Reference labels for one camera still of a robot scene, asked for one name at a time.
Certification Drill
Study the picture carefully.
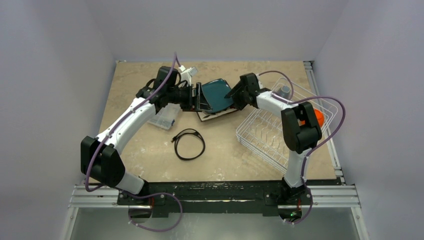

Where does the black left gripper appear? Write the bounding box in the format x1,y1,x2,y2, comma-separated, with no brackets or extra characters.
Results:
167,82,212,112

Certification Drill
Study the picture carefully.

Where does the floral square plate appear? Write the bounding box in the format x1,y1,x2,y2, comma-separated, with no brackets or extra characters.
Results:
196,108,238,122

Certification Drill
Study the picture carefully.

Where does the teal square plate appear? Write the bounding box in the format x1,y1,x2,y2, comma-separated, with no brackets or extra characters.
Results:
202,78,234,114

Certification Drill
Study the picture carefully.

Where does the grey mug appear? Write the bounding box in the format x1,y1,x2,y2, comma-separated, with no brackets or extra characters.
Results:
276,85,292,100

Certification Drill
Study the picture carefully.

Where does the orange bowl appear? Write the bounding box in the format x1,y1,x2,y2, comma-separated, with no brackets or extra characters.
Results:
314,108,325,128

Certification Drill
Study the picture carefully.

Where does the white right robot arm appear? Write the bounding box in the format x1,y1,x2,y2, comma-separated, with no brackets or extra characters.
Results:
225,73,322,204

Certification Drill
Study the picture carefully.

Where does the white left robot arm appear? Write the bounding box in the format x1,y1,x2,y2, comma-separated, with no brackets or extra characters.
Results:
80,66,211,205

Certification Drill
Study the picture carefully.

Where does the clear plastic box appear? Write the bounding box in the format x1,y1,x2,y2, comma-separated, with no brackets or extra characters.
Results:
148,103,181,130

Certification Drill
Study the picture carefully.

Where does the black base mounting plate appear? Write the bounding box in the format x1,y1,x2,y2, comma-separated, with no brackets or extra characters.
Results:
117,179,313,221

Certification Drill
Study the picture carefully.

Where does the black coiled cable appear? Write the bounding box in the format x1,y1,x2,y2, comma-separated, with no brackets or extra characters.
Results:
170,128,206,162

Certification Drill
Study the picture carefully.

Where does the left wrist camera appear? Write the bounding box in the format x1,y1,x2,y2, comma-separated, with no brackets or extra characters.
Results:
178,65,198,85

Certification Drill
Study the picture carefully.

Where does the white wire dish rack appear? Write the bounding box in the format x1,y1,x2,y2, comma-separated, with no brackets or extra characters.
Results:
235,77,339,177

